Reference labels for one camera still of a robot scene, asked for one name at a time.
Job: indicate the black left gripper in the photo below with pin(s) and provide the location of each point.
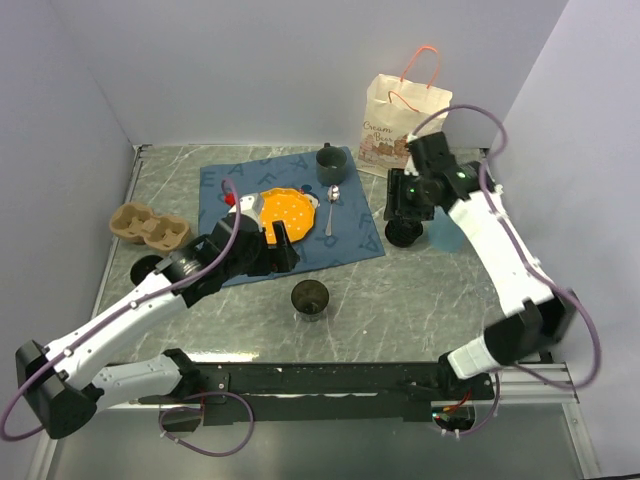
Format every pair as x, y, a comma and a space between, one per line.
285, 255

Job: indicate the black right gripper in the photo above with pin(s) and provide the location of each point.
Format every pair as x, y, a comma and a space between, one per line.
395, 201

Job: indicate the dark translucent coffee cup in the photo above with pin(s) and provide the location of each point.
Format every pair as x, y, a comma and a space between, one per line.
310, 299

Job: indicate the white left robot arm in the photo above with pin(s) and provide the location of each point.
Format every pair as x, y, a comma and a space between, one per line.
69, 380

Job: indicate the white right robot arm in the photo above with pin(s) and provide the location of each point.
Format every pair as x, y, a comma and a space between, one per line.
535, 317

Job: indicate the orange dotted plate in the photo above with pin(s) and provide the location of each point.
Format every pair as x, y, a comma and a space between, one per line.
293, 208

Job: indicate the light blue straw cup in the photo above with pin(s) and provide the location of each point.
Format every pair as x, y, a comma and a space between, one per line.
444, 234

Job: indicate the blue letter placemat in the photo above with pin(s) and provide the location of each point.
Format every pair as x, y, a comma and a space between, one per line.
354, 234

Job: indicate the bear figure coaster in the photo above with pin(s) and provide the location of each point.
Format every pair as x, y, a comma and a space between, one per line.
306, 190

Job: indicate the silver spoon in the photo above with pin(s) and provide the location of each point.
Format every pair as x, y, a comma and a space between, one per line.
333, 196

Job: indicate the dark green mug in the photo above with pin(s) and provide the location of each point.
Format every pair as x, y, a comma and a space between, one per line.
331, 165

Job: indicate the cream paper gift bag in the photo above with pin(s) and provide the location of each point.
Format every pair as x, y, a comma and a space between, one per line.
395, 105

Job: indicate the brown cardboard cup carrier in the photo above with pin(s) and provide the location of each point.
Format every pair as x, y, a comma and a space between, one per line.
137, 223

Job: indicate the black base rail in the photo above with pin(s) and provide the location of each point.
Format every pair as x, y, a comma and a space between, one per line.
341, 391

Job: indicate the aluminium frame rail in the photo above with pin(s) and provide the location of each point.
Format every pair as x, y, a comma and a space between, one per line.
520, 387

